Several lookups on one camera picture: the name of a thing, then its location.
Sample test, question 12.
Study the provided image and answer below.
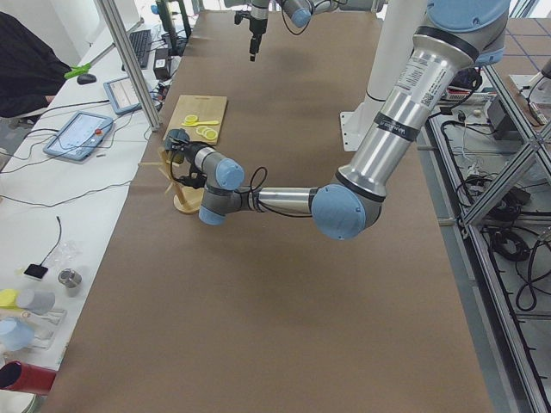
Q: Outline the green clip tool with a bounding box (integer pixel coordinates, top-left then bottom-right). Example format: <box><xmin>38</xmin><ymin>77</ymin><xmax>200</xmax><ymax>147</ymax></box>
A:
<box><xmin>64</xmin><ymin>63</ymin><xmax>91</xmax><ymax>79</ymax></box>

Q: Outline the person in black sweater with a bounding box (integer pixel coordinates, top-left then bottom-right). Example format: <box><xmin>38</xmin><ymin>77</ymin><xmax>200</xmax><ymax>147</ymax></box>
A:
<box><xmin>1</xmin><ymin>13</ymin><xmax>71</xmax><ymax>118</ymax></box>

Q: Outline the near teach pendant tablet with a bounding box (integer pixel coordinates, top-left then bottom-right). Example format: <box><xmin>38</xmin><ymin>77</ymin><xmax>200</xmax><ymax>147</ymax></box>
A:
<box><xmin>43</xmin><ymin>111</ymin><xmax>114</xmax><ymax>162</ymax></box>

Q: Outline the dark teal mug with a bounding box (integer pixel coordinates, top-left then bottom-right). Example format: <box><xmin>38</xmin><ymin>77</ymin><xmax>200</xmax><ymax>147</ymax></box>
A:
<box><xmin>164</xmin><ymin>128</ymin><xmax>190</xmax><ymax>151</ymax></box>

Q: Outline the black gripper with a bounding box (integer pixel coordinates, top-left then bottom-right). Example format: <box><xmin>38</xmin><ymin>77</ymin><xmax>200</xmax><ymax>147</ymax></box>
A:
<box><xmin>170</xmin><ymin>144</ymin><xmax>199</xmax><ymax>164</ymax></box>
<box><xmin>249</xmin><ymin>17</ymin><xmax>266</xmax><ymax>62</ymax></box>

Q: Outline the grey cup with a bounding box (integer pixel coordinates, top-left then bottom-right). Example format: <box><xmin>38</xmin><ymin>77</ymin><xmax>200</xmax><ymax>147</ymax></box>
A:
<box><xmin>15</xmin><ymin>289</ymin><xmax>55</xmax><ymax>315</ymax></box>

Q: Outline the aluminium frame post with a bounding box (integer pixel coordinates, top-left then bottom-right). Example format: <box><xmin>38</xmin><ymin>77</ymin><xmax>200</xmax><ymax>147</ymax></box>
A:
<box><xmin>97</xmin><ymin>0</ymin><xmax>160</xmax><ymax>132</ymax></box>

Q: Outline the yellow plastic knife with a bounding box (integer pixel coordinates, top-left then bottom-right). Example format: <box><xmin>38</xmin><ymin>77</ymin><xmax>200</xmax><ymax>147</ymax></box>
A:
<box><xmin>181</xmin><ymin>120</ymin><xmax>220</xmax><ymax>127</ymax></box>

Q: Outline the small black square pad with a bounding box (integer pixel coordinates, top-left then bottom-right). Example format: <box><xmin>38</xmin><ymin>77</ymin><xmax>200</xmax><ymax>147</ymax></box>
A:
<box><xmin>23</xmin><ymin>263</ymin><xmax>48</xmax><ymax>280</ymax></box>

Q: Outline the teach pendant tablet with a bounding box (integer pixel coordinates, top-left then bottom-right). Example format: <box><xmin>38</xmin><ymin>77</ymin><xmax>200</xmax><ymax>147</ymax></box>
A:
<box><xmin>103</xmin><ymin>77</ymin><xmax>141</xmax><ymax>115</ymax></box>
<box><xmin>43</xmin><ymin>111</ymin><xmax>114</xmax><ymax>162</ymax></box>

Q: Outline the wooden mug rack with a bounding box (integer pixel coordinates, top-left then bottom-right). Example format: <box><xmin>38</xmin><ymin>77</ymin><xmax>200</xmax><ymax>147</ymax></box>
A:
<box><xmin>138</xmin><ymin>147</ymin><xmax>204</xmax><ymax>214</ymax></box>

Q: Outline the black power adapter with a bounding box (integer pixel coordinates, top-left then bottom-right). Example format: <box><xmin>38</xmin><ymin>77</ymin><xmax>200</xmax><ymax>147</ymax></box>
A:
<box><xmin>153</xmin><ymin>47</ymin><xmax>171</xmax><ymax>81</ymax></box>

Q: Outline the far teach pendant tablet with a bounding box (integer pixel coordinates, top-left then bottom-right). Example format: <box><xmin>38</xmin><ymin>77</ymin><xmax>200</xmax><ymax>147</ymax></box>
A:
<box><xmin>103</xmin><ymin>77</ymin><xmax>141</xmax><ymax>115</ymax></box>

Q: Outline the red cylinder can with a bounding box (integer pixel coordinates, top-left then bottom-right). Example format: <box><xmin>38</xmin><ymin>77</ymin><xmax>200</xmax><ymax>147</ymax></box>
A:
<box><xmin>1</xmin><ymin>361</ymin><xmax>57</xmax><ymax>396</ymax></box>

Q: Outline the light blue cup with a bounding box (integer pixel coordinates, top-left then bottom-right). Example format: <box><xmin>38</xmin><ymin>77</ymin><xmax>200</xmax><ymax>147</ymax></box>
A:
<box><xmin>1</xmin><ymin>317</ymin><xmax>34</xmax><ymax>351</ymax></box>

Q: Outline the white pedestal column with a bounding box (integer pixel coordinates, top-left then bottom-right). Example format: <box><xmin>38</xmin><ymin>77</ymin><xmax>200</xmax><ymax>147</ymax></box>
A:
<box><xmin>340</xmin><ymin>0</ymin><xmax>427</xmax><ymax>151</ymax></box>

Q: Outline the black keyboard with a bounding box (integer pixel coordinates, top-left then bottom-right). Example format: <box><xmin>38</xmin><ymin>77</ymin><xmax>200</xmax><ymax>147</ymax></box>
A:
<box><xmin>129</xmin><ymin>29</ymin><xmax>152</xmax><ymax>69</ymax></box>

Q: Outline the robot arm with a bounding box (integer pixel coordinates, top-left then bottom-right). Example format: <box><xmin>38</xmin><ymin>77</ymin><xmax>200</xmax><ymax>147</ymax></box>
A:
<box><xmin>234</xmin><ymin>1</ymin><xmax>347</xmax><ymax>62</ymax></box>
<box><xmin>167</xmin><ymin>1</ymin><xmax>509</xmax><ymax>240</ymax></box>

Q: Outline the small metal cup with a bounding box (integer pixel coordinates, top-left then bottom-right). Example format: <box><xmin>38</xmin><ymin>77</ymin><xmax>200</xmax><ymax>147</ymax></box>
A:
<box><xmin>58</xmin><ymin>268</ymin><xmax>83</xmax><ymax>298</ymax></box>

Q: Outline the yellow cup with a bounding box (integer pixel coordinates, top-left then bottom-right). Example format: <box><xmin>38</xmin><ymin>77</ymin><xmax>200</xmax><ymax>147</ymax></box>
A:
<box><xmin>0</xmin><ymin>289</ymin><xmax>20</xmax><ymax>309</ymax></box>

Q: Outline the wooden cutting board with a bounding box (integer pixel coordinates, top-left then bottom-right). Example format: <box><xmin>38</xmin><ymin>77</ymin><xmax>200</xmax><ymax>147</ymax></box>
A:
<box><xmin>164</xmin><ymin>95</ymin><xmax>227</xmax><ymax>145</ymax></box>

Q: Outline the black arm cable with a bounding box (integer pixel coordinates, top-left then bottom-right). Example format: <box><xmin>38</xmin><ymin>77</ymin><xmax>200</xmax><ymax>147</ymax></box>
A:
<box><xmin>240</xmin><ymin>166</ymin><xmax>315</xmax><ymax>219</ymax></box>

